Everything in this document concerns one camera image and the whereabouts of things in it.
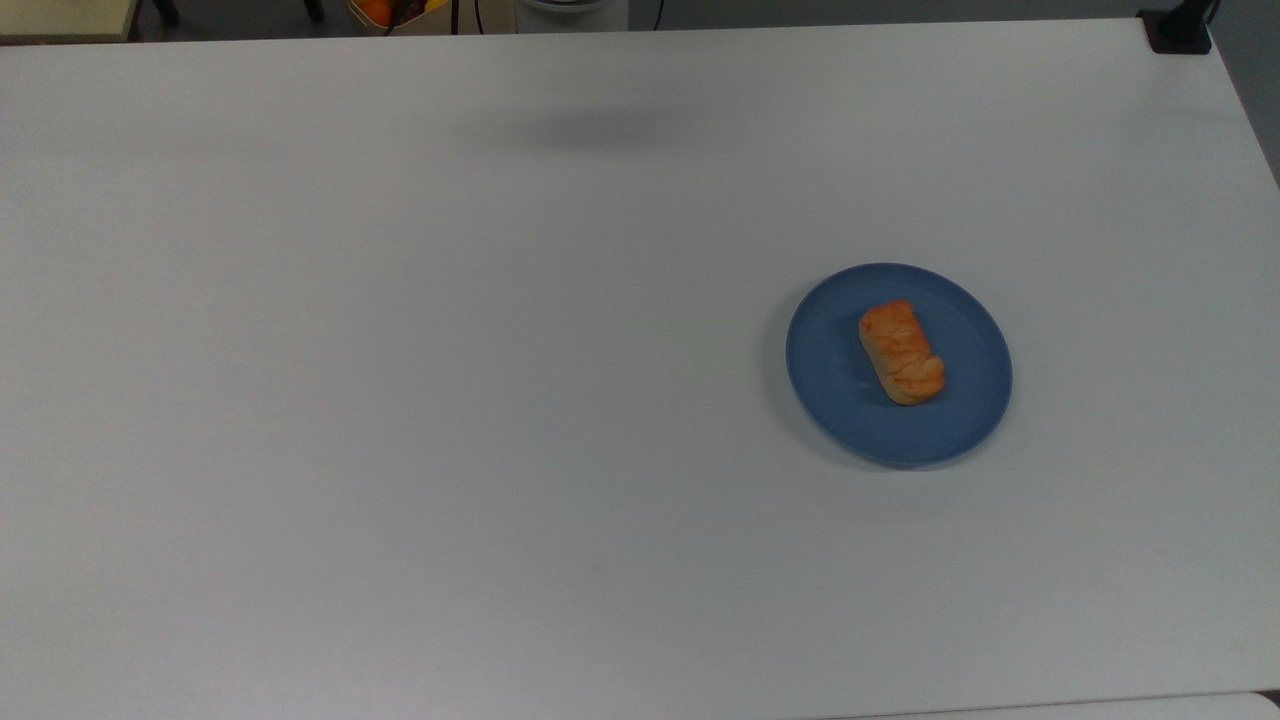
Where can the orange glazed bread roll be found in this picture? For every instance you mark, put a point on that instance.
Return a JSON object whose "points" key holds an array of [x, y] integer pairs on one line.
{"points": [[900, 352]]}

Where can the blue round plate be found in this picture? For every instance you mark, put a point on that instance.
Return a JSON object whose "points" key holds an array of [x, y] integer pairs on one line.
{"points": [[830, 400]]}

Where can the cardboard box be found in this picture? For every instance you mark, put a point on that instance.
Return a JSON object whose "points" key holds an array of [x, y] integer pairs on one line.
{"points": [[420, 24]]}

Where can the orange fruit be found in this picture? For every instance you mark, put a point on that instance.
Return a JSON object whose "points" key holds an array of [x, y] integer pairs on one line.
{"points": [[374, 10]]}

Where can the black chair leg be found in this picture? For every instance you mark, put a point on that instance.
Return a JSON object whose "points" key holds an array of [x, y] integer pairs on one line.
{"points": [[313, 9], [166, 10]]}

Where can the beige desk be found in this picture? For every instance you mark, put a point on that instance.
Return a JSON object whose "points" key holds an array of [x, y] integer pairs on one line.
{"points": [[60, 18]]}

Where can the black table clamp mount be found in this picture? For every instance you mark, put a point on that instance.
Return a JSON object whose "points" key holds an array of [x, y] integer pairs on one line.
{"points": [[1176, 36]]}

